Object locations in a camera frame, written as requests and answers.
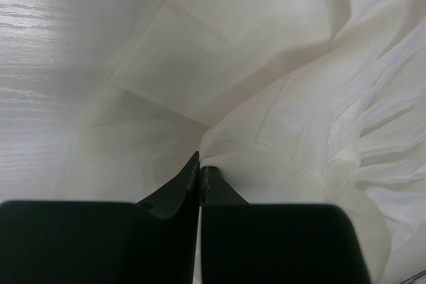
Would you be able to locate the white pleated skirt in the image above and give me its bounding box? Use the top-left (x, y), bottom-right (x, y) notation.
top-left (59, 0), bottom-right (425, 283)

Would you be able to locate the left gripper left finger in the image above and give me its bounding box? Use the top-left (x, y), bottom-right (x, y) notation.
top-left (1, 154), bottom-right (200, 283)

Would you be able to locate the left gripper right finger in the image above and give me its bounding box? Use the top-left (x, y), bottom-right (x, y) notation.
top-left (200, 167), bottom-right (371, 283)

